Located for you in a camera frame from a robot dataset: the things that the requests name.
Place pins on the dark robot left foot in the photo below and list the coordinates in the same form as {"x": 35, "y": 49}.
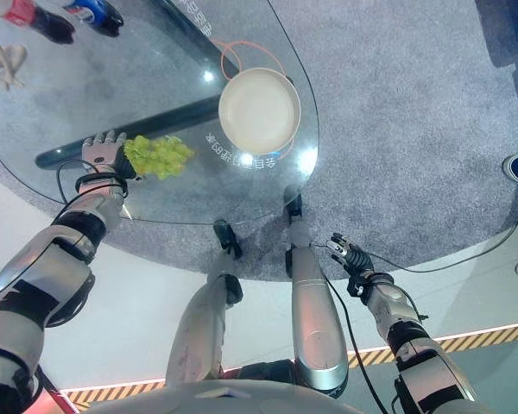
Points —
{"x": 226, "y": 237}

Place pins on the blue label cola bottle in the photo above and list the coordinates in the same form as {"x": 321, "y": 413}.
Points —
{"x": 99, "y": 15}

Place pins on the dark robot right foot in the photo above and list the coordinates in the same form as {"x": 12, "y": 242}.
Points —
{"x": 292, "y": 205}

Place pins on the silver robot left leg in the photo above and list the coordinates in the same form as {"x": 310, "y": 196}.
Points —
{"x": 198, "y": 328}

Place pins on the cream round plate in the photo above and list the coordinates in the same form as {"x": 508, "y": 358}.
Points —
{"x": 259, "y": 110}

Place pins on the beige figurine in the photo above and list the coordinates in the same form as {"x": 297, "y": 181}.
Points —
{"x": 2, "y": 58}

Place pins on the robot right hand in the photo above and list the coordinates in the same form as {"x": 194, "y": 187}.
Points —
{"x": 357, "y": 259}

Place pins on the dark table base beam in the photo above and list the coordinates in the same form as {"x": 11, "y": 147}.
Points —
{"x": 172, "y": 116}

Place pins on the dark robot foot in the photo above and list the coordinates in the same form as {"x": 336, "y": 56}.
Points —
{"x": 292, "y": 205}
{"x": 226, "y": 237}

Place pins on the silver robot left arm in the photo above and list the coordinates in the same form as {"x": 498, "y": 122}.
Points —
{"x": 43, "y": 276}

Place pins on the red label cola bottle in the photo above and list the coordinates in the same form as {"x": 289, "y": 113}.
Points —
{"x": 47, "y": 21}

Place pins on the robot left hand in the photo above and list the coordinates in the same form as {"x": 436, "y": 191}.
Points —
{"x": 98, "y": 152}

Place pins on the silver robot torso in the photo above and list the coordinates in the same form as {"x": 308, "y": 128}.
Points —
{"x": 241, "y": 397}

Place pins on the green grape bunch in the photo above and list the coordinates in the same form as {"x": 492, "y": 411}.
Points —
{"x": 159, "y": 157}

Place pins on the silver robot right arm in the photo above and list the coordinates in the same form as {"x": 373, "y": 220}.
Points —
{"x": 418, "y": 358}

